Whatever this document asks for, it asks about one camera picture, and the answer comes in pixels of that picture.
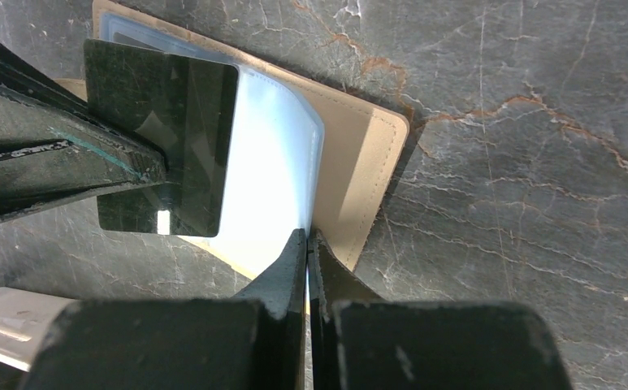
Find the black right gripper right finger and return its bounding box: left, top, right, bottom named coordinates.
left=308, top=230, right=572, bottom=389

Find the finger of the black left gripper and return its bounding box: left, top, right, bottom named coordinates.
left=0, top=42, right=167, bottom=223

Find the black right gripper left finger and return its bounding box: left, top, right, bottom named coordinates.
left=20, top=229, right=307, bottom=389

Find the beige leather card holder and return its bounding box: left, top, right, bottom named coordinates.
left=54, top=0, right=410, bottom=281

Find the white plastic tray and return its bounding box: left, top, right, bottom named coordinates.
left=0, top=287, right=73, bottom=372

